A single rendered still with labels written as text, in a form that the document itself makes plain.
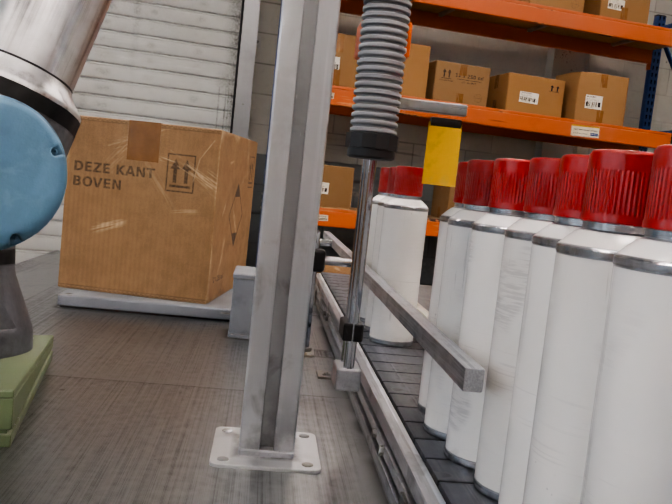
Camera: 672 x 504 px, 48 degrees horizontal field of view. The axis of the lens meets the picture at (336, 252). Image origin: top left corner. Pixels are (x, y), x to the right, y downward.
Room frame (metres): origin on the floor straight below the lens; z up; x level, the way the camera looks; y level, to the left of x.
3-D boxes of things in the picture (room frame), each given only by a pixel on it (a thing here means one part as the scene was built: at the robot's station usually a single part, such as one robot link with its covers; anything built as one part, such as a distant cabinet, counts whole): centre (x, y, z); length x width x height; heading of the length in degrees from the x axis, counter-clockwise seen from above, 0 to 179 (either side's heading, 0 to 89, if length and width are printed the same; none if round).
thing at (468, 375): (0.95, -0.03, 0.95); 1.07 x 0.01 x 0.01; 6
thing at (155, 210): (1.30, 0.30, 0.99); 0.30 x 0.24 x 0.27; 176
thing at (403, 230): (0.87, -0.07, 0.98); 0.05 x 0.05 x 0.20
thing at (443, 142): (0.67, -0.08, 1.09); 0.03 x 0.01 x 0.06; 96
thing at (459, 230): (0.55, -0.11, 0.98); 0.05 x 0.05 x 0.20
